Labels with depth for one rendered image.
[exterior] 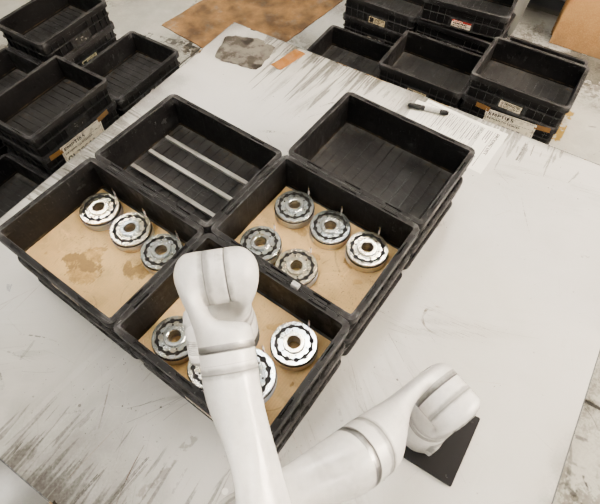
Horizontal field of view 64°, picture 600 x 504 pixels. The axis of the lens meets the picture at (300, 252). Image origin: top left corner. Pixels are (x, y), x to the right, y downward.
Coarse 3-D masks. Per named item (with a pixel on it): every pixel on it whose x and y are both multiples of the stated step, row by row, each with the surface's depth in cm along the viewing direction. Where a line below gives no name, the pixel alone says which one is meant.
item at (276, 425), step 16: (272, 272) 105; (288, 288) 103; (320, 304) 101; (336, 320) 99; (128, 336) 97; (336, 336) 97; (144, 352) 95; (160, 368) 94; (320, 368) 93; (192, 384) 92; (304, 384) 92; (288, 400) 90; (288, 416) 90; (272, 432) 88
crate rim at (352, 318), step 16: (288, 160) 123; (320, 176) 120; (352, 192) 117; (384, 208) 114; (416, 224) 112; (224, 240) 109; (256, 256) 107; (400, 256) 107; (384, 272) 105; (304, 288) 103; (368, 304) 102; (352, 320) 99
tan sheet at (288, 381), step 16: (176, 304) 112; (256, 304) 112; (272, 304) 112; (160, 320) 110; (272, 320) 110; (288, 320) 110; (144, 336) 108; (176, 336) 108; (320, 336) 108; (320, 352) 106; (176, 368) 104; (288, 384) 102; (272, 400) 100; (272, 416) 98
